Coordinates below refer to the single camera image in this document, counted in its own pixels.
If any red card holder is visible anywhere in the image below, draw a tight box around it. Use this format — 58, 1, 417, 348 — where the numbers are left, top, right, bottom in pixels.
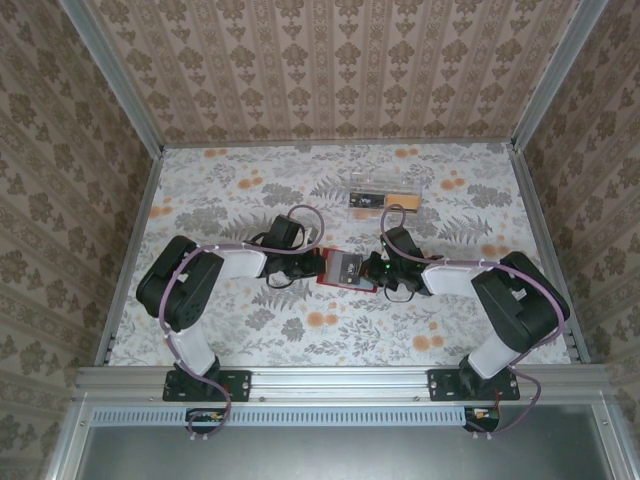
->
315, 246, 379, 295

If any black VIP credit card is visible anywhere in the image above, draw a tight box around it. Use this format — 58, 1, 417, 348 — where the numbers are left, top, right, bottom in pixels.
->
327, 252, 364, 286
349, 191, 387, 210

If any gold credit card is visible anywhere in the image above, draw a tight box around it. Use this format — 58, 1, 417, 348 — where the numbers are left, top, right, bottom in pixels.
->
385, 193, 420, 212

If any floral table cover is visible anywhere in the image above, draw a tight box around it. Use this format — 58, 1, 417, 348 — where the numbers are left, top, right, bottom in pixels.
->
107, 143, 576, 369

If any clear plastic box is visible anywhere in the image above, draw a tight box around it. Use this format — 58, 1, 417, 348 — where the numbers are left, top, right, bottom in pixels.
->
347, 171, 425, 227

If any grey metal sheet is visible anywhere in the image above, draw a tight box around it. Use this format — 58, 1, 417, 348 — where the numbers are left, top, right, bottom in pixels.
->
47, 403, 639, 480

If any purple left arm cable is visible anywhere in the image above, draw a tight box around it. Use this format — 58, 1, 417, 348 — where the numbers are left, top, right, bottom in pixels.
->
158, 204, 328, 442

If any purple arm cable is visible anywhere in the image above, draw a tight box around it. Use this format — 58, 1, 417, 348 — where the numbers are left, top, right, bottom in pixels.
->
379, 205, 571, 441
158, 204, 328, 442

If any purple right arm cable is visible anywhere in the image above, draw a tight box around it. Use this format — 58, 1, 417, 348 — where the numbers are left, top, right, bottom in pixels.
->
379, 205, 571, 441

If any aluminium back rail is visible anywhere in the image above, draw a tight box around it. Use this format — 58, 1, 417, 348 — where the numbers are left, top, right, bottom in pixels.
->
162, 139, 516, 149

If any aluminium mounting rail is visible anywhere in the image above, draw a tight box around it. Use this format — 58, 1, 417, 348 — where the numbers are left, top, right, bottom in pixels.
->
74, 364, 615, 403

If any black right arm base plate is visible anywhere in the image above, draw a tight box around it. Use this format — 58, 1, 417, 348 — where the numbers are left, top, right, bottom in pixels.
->
427, 368, 521, 403

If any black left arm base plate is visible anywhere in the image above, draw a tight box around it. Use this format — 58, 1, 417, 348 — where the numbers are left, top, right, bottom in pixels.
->
162, 368, 251, 403

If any aluminium side rail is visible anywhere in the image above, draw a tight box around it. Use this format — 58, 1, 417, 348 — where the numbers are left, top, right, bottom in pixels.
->
507, 144, 591, 364
93, 147, 166, 366

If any grey slotted cable duct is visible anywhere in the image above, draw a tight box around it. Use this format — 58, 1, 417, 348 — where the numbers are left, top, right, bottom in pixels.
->
92, 405, 501, 428

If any black connector with wires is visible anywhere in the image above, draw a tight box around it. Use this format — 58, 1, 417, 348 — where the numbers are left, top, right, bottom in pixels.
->
463, 405, 502, 434
185, 407, 226, 435

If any aluminium frame post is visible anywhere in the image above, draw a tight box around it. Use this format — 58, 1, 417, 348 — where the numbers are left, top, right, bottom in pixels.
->
510, 0, 610, 151
56, 0, 166, 154

